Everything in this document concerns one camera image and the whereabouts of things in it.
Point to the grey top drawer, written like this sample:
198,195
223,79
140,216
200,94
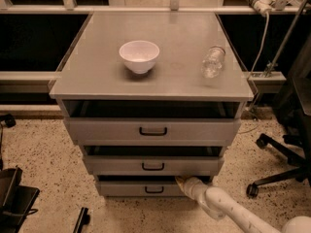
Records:
96,131

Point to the metal pole with clamp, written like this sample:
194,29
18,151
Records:
270,66

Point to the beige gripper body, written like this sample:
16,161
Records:
191,187

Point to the grey drawer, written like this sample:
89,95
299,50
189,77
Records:
115,165
96,131
139,189

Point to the grey drawer cabinet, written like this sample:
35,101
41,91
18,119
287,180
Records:
148,97

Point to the black bar on floor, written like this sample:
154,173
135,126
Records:
83,219

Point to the grey middle drawer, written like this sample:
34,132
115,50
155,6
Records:
115,165

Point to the black caster at left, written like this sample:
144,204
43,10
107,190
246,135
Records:
9,120

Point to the white bowl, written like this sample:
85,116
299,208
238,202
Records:
139,56

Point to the white power strip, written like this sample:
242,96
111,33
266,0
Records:
263,7

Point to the grey bottom drawer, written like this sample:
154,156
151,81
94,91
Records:
139,189

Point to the black office chair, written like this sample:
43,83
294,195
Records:
294,112

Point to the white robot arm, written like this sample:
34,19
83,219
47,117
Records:
217,204

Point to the clear plastic bottle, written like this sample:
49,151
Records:
213,62

